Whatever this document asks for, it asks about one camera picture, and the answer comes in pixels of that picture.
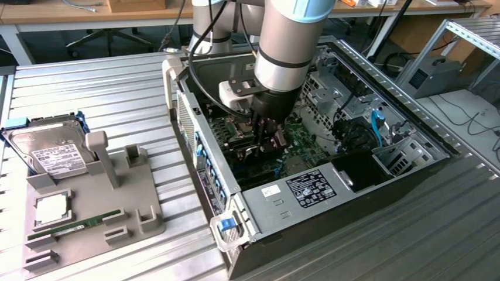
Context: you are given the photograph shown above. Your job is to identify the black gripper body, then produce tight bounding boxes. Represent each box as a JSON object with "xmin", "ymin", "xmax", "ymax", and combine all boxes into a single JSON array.
[{"xmin": 248, "ymin": 87, "xmax": 303, "ymax": 121}]

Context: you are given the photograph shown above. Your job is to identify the black graphics card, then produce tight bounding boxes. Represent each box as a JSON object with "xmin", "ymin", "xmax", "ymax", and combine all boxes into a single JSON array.
[{"xmin": 228, "ymin": 139, "xmax": 292, "ymax": 169}]

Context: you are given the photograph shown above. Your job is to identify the CPU socket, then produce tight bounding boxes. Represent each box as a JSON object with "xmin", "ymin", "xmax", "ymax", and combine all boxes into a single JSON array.
[{"xmin": 230, "ymin": 116, "xmax": 258, "ymax": 139}]

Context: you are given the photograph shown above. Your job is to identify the green motherboard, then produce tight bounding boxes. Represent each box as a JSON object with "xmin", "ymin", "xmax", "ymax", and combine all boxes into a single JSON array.
[{"xmin": 207, "ymin": 96, "xmax": 338, "ymax": 191}]

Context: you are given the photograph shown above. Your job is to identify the silver chipset heatsink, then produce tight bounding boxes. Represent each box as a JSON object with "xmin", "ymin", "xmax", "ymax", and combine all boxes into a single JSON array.
[{"xmin": 284, "ymin": 156, "xmax": 312, "ymax": 176}]

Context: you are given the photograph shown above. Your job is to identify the long black expansion slot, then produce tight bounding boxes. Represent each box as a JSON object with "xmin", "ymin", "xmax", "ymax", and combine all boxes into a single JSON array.
[
  {"xmin": 234, "ymin": 167, "xmax": 278, "ymax": 181},
  {"xmin": 236, "ymin": 174, "xmax": 282, "ymax": 190}
]

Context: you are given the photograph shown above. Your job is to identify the silver perforated drive cage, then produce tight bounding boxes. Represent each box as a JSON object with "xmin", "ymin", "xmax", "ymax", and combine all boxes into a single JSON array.
[{"xmin": 299, "ymin": 46, "xmax": 394, "ymax": 138}]

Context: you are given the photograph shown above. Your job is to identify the grey power supply unit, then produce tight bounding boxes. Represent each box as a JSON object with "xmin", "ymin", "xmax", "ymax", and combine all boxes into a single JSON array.
[{"xmin": 239, "ymin": 163, "xmax": 355, "ymax": 237}]

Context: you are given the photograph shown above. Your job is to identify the silver disk bay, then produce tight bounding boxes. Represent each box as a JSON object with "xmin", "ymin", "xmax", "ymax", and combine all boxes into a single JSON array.
[{"xmin": 371, "ymin": 136, "xmax": 451, "ymax": 178}]

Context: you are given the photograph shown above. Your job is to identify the open black PC case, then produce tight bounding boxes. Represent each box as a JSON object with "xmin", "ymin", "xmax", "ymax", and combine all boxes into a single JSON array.
[{"xmin": 162, "ymin": 35, "xmax": 462, "ymax": 280}]

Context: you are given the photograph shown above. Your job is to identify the black stand pole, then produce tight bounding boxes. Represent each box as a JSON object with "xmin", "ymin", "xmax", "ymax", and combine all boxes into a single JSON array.
[{"xmin": 367, "ymin": 0, "xmax": 415, "ymax": 61}]

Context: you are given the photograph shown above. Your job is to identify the brown wooden panel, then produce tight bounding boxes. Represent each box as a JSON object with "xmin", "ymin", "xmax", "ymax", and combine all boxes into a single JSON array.
[{"xmin": 388, "ymin": 13, "xmax": 492, "ymax": 64}]

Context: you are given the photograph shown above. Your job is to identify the black office chair base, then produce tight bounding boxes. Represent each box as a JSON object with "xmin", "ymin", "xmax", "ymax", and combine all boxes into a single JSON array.
[{"xmin": 64, "ymin": 28, "xmax": 154, "ymax": 58}]

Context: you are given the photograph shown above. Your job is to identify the brown cardboard box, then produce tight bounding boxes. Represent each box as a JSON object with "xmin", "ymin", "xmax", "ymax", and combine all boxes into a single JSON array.
[{"xmin": 107, "ymin": 0, "xmax": 168, "ymax": 13}]

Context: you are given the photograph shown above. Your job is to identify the grey parts rack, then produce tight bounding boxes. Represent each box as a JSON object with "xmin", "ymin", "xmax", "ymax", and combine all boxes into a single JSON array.
[{"xmin": 22, "ymin": 131, "xmax": 168, "ymax": 275}]

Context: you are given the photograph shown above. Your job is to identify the silver hard disk drive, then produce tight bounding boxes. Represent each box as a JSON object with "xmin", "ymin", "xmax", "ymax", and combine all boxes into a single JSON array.
[
  {"xmin": 2, "ymin": 122, "xmax": 99, "ymax": 181},
  {"xmin": 0, "ymin": 110, "xmax": 92, "ymax": 179}
]

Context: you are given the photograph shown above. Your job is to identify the green RAM stick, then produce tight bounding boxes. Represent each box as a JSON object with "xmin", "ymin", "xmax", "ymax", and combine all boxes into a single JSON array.
[{"xmin": 27, "ymin": 209, "xmax": 123, "ymax": 241}]

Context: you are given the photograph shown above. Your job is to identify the silver CPU chip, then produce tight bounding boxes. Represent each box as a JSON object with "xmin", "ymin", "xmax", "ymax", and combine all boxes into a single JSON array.
[{"xmin": 34, "ymin": 194, "xmax": 74, "ymax": 227}]

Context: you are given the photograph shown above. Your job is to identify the long wooden desk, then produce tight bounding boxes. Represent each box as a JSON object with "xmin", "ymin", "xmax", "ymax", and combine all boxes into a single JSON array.
[{"xmin": 0, "ymin": 0, "xmax": 494, "ymax": 67}]

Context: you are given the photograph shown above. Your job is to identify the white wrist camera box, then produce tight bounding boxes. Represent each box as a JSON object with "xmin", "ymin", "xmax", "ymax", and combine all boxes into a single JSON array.
[{"xmin": 218, "ymin": 78, "xmax": 267, "ymax": 114}]

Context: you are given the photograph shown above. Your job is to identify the black wire bundle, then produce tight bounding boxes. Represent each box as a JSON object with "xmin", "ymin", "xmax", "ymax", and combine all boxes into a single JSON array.
[{"xmin": 331, "ymin": 116, "xmax": 379, "ymax": 155}]

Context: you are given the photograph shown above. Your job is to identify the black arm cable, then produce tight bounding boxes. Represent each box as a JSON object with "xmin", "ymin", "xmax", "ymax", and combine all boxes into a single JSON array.
[{"xmin": 187, "ymin": 0, "xmax": 259, "ymax": 119}]

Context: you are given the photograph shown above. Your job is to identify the blue SATA wire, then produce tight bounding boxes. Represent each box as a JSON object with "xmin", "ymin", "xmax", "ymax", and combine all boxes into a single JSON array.
[{"xmin": 368, "ymin": 107, "xmax": 388, "ymax": 148}]

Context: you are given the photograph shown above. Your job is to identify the grey case handle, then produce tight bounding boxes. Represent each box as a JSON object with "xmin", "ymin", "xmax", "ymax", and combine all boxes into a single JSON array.
[
  {"xmin": 208, "ymin": 204, "xmax": 252, "ymax": 253},
  {"xmin": 162, "ymin": 56, "xmax": 190, "ymax": 111}
]

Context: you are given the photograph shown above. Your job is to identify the hanging grey cable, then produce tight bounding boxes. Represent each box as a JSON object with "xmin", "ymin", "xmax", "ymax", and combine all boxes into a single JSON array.
[{"xmin": 158, "ymin": 0, "xmax": 184, "ymax": 53}]

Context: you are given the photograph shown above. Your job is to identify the grey box with handle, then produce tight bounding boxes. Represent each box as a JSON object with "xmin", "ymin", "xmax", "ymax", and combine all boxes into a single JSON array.
[{"xmin": 406, "ymin": 55, "xmax": 464, "ymax": 99}]

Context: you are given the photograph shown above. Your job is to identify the black cables on white table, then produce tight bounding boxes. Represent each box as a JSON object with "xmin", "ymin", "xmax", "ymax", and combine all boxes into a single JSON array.
[{"xmin": 428, "ymin": 93, "xmax": 500, "ymax": 137}]

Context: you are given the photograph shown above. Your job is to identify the grey cable with plug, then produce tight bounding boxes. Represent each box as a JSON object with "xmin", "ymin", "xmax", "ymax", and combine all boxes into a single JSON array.
[{"xmin": 62, "ymin": 0, "xmax": 106, "ymax": 13}]

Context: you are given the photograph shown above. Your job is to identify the aluminium frame shelf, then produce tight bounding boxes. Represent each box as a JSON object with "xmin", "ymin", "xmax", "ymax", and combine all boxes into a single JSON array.
[{"xmin": 394, "ymin": 18, "xmax": 500, "ymax": 88}]

